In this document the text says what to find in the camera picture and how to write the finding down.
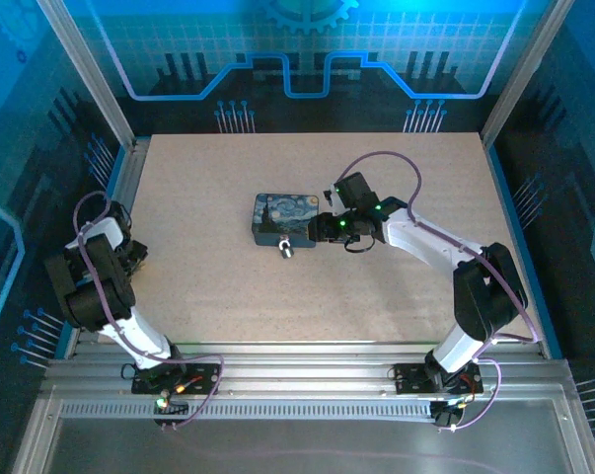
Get aluminium frame post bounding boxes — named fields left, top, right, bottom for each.
left=36, top=0, right=138, bottom=149
left=479, top=0, right=560, bottom=149

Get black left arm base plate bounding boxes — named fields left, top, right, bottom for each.
left=131, top=362, right=222, bottom=396

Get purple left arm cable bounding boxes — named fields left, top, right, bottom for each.
left=72, top=190, right=226, bottom=430

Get slotted grey cable duct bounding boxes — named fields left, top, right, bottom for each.
left=59, top=400, right=437, bottom=423

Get aluminium mounting beam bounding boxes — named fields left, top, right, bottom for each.
left=39, top=340, right=574, bottom=402

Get starry night tin box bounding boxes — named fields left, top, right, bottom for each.
left=251, top=192, right=322, bottom=250

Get aluminium table side rail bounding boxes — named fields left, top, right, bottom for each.
left=72, top=137, right=153, bottom=359

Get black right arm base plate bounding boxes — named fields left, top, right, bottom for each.
left=393, top=362, right=484, bottom=396

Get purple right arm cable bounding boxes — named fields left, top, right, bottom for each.
left=336, top=149, right=540, bottom=434

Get grey metal floor panel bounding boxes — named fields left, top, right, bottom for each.
left=10, top=397, right=595, bottom=474

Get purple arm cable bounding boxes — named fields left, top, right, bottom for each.
left=72, top=190, right=226, bottom=430
left=336, top=149, right=540, bottom=434

